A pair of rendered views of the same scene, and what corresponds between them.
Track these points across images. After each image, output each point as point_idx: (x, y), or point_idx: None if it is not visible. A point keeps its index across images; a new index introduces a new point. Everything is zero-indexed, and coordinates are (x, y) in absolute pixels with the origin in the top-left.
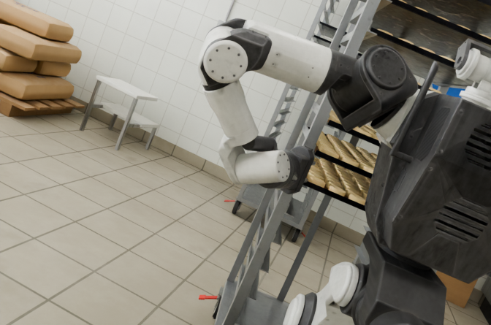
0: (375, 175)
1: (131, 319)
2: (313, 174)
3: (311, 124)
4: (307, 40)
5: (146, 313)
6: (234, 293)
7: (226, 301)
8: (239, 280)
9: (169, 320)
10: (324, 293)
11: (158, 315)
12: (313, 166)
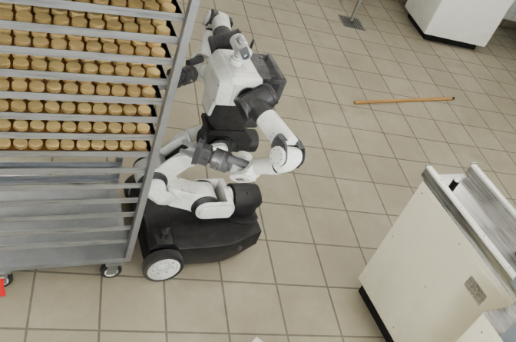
0: (230, 116)
1: (65, 337)
2: (130, 144)
3: (159, 131)
4: (279, 117)
5: (46, 331)
6: (10, 259)
7: (33, 261)
8: (38, 244)
9: (41, 313)
10: (169, 166)
11: (41, 323)
12: (94, 142)
